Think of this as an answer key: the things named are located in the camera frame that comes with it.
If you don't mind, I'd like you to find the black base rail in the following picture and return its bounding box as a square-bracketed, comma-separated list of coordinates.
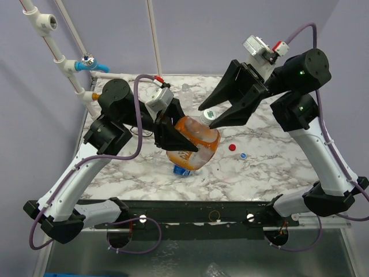
[95, 200, 299, 241]

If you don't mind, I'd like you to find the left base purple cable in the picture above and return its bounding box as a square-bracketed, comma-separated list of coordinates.
[106, 216, 163, 255]

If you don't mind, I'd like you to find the white pvc pipe frame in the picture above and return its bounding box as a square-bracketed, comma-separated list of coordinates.
[18, 0, 165, 116]

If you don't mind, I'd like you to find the orange plastic jar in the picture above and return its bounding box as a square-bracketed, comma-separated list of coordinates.
[166, 116, 221, 170]

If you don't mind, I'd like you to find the blue label water bottle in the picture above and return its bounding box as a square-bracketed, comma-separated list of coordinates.
[173, 164, 199, 177]

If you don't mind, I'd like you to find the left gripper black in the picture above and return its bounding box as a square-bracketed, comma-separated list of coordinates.
[121, 97, 202, 150]

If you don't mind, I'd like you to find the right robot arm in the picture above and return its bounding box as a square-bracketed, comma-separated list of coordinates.
[199, 48, 368, 226]

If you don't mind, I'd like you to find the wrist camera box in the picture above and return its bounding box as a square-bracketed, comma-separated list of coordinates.
[145, 87, 174, 114]
[243, 35, 289, 81]

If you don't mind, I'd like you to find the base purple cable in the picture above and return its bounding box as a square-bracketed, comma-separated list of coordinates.
[106, 216, 163, 255]
[265, 215, 322, 252]

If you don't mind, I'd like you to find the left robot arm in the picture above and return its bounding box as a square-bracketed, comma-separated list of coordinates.
[23, 75, 197, 244]

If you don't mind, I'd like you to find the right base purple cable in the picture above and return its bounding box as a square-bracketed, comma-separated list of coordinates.
[265, 215, 322, 252]

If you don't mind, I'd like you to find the orange faucet valve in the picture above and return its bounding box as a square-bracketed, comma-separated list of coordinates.
[92, 93, 100, 101]

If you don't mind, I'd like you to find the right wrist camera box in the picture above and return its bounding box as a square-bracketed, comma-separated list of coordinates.
[243, 35, 289, 81]

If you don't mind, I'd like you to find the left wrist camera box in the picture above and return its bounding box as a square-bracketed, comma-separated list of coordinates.
[145, 87, 174, 114]

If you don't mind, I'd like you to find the blue faucet valve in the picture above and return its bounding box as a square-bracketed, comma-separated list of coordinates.
[74, 53, 110, 73]

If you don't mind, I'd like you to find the clear bottle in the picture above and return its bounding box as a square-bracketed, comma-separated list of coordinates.
[179, 84, 193, 108]

